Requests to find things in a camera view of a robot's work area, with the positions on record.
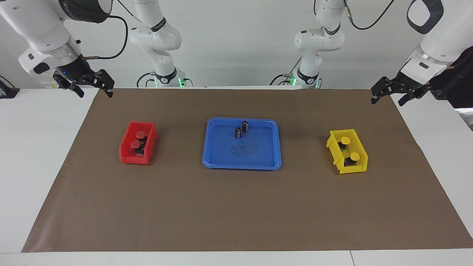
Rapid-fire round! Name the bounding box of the black clamp device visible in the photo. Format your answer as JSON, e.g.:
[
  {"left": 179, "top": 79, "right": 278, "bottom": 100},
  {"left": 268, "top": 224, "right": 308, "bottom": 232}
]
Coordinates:
[{"left": 0, "top": 76, "right": 20, "bottom": 99}]

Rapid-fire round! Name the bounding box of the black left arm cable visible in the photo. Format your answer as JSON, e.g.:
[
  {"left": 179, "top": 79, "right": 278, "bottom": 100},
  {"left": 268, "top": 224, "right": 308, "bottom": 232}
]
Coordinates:
[{"left": 343, "top": 0, "right": 395, "bottom": 31}]

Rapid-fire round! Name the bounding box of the grey textured object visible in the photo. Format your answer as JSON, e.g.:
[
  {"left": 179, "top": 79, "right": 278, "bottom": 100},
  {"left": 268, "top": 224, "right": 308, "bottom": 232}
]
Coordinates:
[{"left": 458, "top": 108, "right": 473, "bottom": 132}]

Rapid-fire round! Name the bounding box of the yellow plastic bin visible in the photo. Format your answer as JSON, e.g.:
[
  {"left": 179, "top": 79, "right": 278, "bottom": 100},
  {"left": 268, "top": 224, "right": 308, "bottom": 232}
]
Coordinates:
[{"left": 326, "top": 129, "right": 368, "bottom": 175}]

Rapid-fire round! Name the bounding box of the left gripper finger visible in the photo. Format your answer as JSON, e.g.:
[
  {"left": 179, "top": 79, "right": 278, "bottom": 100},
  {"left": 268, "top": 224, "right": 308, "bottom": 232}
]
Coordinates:
[
  {"left": 371, "top": 77, "right": 390, "bottom": 105},
  {"left": 398, "top": 86, "right": 432, "bottom": 107}
]

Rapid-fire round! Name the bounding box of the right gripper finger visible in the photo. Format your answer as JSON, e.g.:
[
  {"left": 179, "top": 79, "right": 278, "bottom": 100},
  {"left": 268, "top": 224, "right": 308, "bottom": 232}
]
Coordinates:
[
  {"left": 54, "top": 75, "right": 85, "bottom": 99},
  {"left": 97, "top": 69, "right": 115, "bottom": 98}
]

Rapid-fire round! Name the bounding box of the brown table mat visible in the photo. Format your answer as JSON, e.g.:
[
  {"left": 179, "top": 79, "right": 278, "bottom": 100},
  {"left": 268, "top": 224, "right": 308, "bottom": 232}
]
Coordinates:
[{"left": 21, "top": 88, "right": 473, "bottom": 253}]

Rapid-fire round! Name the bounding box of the red plastic bin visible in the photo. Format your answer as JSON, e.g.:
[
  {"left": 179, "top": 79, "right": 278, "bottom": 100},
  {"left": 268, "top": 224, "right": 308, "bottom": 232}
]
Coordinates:
[{"left": 119, "top": 121, "right": 159, "bottom": 165}]

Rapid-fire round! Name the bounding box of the black base cable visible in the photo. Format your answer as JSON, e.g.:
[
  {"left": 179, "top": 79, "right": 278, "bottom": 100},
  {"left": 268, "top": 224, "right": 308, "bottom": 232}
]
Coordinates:
[
  {"left": 136, "top": 72, "right": 157, "bottom": 88},
  {"left": 270, "top": 57, "right": 303, "bottom": 86}
]

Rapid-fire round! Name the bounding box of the blue plastic tray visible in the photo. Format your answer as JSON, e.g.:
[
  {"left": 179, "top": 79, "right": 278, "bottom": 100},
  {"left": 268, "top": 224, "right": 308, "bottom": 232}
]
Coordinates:
[{"left": 202, "top": 117, "right": 282, "bottom": 171}]

